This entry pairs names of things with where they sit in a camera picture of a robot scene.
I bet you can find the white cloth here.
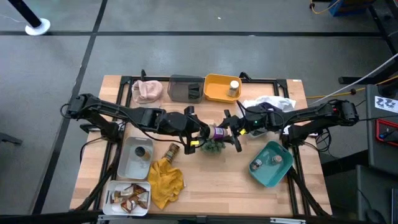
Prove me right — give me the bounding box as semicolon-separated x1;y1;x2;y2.
241;95;297;113

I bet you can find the yellow cloth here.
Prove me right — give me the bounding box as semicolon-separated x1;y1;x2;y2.
147;157;186;210

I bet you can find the blue box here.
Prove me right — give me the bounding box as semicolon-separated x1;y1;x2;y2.
328;0;368;17

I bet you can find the dark purple cloth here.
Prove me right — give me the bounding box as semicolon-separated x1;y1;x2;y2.
256;101;276;112

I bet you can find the black pole white base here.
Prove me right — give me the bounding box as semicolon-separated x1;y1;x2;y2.
7;0;52;37

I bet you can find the yellow cable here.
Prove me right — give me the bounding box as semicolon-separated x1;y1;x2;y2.
306;75;398;100
309;0;343;16

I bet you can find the black white sticker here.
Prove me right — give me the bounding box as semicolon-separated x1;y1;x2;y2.
374;95;398;114

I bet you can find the white plastic bin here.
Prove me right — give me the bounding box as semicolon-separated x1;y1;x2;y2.
102;180;152;217

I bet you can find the dark grey translucent bin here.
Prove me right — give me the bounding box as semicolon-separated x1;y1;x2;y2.
167;74;205;104

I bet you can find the pale grey plastic bin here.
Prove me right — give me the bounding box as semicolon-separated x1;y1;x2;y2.
117;136;154;180

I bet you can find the purple label spice jar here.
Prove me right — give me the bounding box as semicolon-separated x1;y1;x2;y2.
206;124;228;141

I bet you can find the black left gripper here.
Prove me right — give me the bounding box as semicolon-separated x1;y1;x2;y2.
167;105;210;156

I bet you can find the small clear plastic bin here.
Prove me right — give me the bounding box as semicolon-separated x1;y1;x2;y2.
248;128;269;138

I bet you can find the white cable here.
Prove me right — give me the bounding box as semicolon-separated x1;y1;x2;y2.
307;52;398;106

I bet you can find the orange label spice jar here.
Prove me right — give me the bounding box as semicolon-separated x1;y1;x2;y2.
134;146;152;162

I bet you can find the yellow plastic bin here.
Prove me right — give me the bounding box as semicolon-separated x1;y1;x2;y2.
203;73;243;103

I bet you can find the white lid spice jar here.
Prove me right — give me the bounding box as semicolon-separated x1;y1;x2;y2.
226;80;240;98

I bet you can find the black metal table frame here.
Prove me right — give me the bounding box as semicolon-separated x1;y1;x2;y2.
93;68;331;218

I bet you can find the green succulent potted plant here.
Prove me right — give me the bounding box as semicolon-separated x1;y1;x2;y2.
201;139;226;155

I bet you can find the teal plastic bin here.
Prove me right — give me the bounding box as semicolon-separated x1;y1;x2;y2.
248;141;295;188

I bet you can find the pink cloth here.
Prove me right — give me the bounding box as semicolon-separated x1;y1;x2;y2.
131;80;164;105

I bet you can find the grey cabinet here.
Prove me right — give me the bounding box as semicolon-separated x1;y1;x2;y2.
365;83;398;169

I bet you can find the black metal stand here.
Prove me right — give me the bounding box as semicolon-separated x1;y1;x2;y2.
338;0;398;85

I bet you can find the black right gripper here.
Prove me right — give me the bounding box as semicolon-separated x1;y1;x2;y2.
222;109;251;154

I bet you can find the red device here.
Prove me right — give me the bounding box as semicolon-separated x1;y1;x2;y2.
375;118;398;147

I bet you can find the brown yellow label can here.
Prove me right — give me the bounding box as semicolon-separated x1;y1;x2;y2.
162;142;181;163

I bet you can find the dark grey floor bracket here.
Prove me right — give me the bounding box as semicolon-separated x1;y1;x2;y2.
0;132;23;146

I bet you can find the black cable bundle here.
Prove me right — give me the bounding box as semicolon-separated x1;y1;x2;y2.
74;136;125;215
287;167;331;218

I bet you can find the dark grey box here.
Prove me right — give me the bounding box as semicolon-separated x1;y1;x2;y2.
323;164;398;224

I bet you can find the black mount beam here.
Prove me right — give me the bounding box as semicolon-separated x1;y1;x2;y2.
0;210;398;224

